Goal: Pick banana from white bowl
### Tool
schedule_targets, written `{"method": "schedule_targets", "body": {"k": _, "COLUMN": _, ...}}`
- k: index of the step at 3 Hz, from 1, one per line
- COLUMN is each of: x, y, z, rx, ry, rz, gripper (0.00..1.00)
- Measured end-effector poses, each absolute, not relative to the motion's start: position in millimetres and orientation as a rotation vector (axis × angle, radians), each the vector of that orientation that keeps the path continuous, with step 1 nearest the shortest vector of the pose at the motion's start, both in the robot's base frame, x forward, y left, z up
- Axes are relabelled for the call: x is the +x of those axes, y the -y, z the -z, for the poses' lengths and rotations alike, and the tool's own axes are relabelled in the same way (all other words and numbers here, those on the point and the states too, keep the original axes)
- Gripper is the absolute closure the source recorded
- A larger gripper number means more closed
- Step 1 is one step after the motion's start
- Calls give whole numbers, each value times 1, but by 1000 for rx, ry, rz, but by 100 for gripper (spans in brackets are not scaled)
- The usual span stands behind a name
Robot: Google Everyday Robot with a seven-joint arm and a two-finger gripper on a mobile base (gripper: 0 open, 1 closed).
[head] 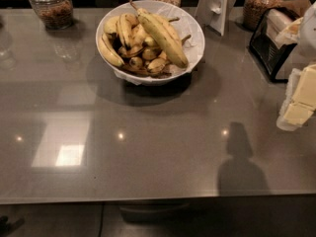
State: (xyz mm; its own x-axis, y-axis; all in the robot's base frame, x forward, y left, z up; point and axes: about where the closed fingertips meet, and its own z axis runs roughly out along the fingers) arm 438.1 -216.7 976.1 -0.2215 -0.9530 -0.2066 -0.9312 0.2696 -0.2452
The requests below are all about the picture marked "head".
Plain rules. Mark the large yellow-green banana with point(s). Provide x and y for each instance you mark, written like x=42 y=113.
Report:
x=168 y=44

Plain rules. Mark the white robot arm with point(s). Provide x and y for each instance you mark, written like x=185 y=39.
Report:
x=302 y=32

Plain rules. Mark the small yellow banana bottom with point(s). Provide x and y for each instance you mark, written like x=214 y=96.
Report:
x=156 y=65

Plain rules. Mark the white ceramic bowl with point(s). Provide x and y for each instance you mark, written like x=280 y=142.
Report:
x=150 y=43

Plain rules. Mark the spotted yellow banana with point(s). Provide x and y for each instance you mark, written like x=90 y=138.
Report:
x=124 y=25

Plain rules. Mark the yellow banana left edge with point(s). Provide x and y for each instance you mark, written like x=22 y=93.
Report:
x=108 y=53

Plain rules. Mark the yellow banana upper left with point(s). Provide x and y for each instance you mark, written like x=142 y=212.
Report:
x=110 y=26

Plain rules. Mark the glass jar with granola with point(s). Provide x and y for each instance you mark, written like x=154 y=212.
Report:
x=253 y=10

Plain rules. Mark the white stand board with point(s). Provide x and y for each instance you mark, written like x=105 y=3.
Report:
x=212 y=13

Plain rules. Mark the glass jar with nuts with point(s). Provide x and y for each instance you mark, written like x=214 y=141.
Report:
x=55 y=14

